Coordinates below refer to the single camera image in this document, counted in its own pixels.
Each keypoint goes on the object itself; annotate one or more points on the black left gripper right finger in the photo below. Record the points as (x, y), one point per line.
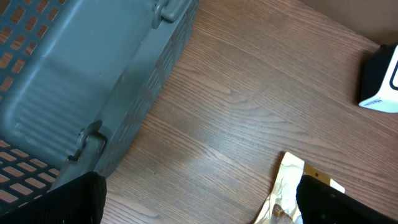
(321, 204)

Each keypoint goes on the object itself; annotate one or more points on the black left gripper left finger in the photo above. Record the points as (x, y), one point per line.
(81, 200)

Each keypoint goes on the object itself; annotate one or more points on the brown snack packet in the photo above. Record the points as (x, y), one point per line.
(281, 206)

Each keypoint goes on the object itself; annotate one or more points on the white barcode scanner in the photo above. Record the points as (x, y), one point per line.
(379, 82)

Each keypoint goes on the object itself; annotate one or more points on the grey plastic mesh basket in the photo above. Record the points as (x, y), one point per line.
(78, 77)

